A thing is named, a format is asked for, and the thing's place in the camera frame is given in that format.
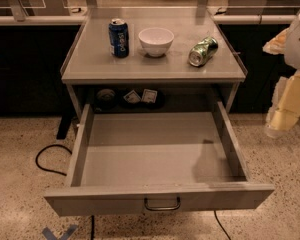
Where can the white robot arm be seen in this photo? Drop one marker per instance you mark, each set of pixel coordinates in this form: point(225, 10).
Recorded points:
point(292, 47)

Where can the metal drawer handle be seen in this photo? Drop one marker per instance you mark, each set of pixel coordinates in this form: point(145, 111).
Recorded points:
point(162, 205)

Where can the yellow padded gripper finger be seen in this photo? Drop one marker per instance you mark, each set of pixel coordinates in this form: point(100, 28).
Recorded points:
point(285, 110)

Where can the blue Pepsi can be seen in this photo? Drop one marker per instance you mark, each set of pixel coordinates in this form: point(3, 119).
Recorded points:
point(119, 37)

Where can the green soda can lying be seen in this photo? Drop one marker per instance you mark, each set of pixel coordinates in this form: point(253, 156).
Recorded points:
point(200, 54)

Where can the grey top drawer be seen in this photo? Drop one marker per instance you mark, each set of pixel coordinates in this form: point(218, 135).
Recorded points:
point(119, 160)

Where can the white bowl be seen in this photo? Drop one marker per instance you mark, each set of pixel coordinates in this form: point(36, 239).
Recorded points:
point(155, 41)

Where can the grey cabinet with top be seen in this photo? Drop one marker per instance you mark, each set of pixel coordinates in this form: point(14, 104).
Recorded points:
point(91, 63)

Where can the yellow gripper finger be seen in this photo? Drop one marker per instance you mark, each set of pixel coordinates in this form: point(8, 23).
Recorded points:
point(277, 44)

